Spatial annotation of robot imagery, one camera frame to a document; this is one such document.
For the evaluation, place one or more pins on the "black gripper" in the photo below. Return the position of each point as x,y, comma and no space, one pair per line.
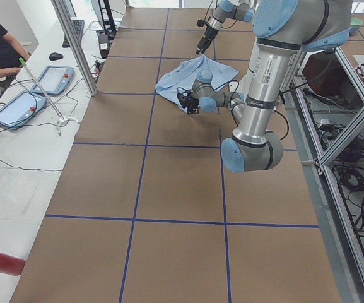
209,33
192,104

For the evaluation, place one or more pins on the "light blue t-shirt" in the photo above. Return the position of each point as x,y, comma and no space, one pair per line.
185,74

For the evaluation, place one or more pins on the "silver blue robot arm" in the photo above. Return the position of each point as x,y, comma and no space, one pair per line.
243,11
282,29

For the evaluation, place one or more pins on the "far blue teach pendant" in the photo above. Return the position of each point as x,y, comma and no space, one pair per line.
55,79

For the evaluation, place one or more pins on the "blue teach pendant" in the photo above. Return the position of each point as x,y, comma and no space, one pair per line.
21,109
55,79

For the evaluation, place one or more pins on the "black computer mouse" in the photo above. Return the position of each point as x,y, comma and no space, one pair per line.
54,56

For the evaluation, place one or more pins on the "near blue teach pendant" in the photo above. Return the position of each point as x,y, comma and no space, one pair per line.
21,109

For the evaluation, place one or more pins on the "metal rod with green tip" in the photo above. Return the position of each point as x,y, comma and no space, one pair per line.
62,120

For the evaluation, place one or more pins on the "red water bottle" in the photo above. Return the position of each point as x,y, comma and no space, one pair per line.
11,265

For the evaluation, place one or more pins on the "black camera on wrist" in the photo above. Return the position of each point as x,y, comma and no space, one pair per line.
201,22
184,97

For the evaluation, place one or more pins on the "aluminium frame rail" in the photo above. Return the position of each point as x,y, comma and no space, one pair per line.
325,97

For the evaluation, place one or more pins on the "aluminium frame post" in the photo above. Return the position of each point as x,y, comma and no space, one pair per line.
75,45

